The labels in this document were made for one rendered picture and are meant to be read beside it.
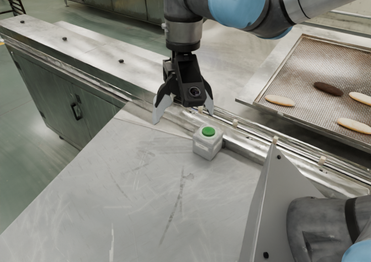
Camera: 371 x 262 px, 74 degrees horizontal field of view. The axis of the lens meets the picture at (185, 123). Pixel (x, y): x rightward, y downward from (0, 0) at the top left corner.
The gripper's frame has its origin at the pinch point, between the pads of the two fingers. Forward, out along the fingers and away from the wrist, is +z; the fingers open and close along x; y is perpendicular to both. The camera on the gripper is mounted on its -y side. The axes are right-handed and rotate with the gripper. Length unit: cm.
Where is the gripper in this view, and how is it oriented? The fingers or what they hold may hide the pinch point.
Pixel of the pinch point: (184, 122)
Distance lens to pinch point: 60.9
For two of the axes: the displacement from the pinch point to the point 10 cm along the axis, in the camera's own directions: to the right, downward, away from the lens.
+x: -9.6, 1.5, -2.2
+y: -2.7, -6.0, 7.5
